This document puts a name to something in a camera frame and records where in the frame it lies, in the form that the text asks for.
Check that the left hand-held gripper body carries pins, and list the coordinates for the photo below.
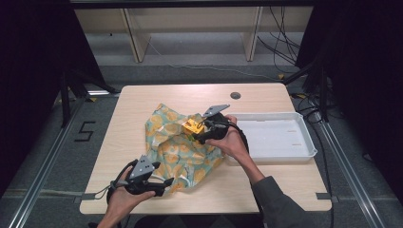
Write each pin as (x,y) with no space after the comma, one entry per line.
(142,167)

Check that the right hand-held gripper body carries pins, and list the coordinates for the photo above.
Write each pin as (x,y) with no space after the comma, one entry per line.
(217,126)

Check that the yellow box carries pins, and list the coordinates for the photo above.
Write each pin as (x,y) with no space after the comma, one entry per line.
(192,125)

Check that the green bag with orange print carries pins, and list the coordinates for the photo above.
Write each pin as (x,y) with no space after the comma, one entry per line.
(177,152)

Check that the person's right hand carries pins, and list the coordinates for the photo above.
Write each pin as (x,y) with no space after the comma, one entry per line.
(233,145)

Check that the person's left hand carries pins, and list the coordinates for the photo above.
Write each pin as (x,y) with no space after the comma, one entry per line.
(122,202)

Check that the round table grommet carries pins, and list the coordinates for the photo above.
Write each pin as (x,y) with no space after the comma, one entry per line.
(235,95)

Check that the white plastic tray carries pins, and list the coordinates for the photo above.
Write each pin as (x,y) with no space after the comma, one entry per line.
(275,139)

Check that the black metal stand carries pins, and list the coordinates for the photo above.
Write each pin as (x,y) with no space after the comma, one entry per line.
(323,95)
(65,101)

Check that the light wooden shelf unit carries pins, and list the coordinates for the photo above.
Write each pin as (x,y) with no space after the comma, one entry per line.
(139,41)

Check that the black curtain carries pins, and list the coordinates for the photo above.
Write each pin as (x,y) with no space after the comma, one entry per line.
(364,79)
(28,79)

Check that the aluminium floor rail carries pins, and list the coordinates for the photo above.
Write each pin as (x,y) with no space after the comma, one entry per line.
(44,171)
(351,177)

